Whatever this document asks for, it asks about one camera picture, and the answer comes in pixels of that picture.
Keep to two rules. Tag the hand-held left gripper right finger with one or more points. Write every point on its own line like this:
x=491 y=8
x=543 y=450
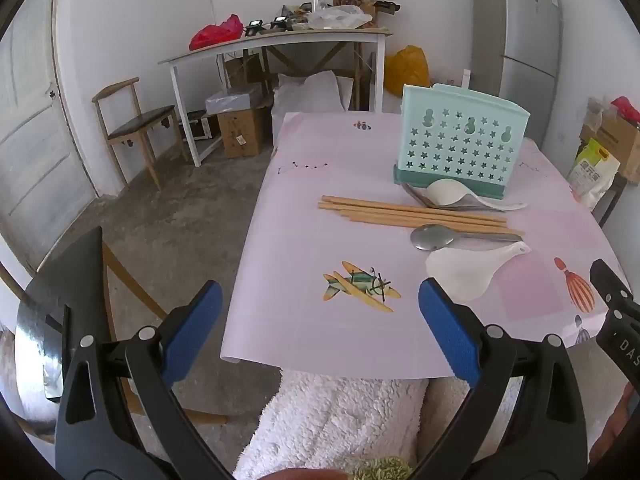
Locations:
x=450 y=330

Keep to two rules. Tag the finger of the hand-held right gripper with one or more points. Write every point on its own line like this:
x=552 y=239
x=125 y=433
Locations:
x=622 y=340

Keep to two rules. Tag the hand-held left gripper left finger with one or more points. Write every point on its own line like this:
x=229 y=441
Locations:
x=200 y=325

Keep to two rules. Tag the white plastic rice paddle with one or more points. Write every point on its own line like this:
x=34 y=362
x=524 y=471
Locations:
x=460 y=272

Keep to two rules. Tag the bundle of wooden chopsticks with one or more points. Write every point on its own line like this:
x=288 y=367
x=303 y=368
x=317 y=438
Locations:
x=400 y=212

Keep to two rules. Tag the white ceramic spoon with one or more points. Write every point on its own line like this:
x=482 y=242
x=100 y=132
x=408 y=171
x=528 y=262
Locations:
x=450 y=192

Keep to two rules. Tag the teal star-cutout utensil holder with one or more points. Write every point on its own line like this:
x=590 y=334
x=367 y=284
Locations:
x=465 y=135

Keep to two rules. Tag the person's right forearm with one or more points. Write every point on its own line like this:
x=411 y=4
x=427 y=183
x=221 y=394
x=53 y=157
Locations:
x=627 y=415

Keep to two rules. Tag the dark wooden stool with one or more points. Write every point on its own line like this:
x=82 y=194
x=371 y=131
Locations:
x=612 y=200

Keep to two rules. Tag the wooden chair with black back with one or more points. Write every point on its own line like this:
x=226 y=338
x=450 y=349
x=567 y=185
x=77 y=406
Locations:
x=55 y=310

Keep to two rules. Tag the white fluffy cloth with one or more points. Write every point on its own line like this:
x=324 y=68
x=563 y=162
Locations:
x=330 y=420

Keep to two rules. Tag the green fluffy cloth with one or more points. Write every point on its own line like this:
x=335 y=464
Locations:
x=382 y=470

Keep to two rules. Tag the yellow green rice bag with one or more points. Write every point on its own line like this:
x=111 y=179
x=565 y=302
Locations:
x=592 y=175

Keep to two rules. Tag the large open cardboard box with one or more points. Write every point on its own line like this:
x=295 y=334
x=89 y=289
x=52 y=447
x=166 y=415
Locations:
x=617 y=145

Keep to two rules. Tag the brown cardboard box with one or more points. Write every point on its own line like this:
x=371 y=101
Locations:
x=242 y=132

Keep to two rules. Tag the white boxy appliance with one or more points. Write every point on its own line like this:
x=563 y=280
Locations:
x=200 y=127

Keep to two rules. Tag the wooden chair with dark seat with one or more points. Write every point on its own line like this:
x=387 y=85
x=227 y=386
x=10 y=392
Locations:
x=142 y=125

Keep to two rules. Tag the clear plastic storage box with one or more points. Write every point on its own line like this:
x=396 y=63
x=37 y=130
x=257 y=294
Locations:
x=232 y=101

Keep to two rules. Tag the small red bag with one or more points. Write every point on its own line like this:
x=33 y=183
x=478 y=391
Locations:
x=627 y=107

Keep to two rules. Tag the white panel door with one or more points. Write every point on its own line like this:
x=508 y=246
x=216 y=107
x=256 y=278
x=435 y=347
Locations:
x=35 y=135

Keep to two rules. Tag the white sack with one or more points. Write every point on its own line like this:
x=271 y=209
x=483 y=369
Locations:
x=310 y=95

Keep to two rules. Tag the cardboard boxes under desk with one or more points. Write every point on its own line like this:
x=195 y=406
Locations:
x=245 y=70

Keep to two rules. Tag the yellow plastic bag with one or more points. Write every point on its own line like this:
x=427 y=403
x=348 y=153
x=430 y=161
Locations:
x=407 y=70

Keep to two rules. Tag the red plastic bag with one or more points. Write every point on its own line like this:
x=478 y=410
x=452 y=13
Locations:
x=215 y=34

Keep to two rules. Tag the grey refrigerator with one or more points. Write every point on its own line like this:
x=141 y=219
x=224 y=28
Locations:
x=520 y=45

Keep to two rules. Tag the white desk with wooden top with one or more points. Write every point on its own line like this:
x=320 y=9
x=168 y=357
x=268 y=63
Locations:
x=280 y=40

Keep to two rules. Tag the small black device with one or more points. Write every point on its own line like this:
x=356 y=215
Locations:
x=253 y=27
x=278 y=23

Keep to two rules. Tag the clear plastic bag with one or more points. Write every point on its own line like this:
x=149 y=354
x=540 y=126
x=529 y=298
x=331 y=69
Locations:
x=335 y=17

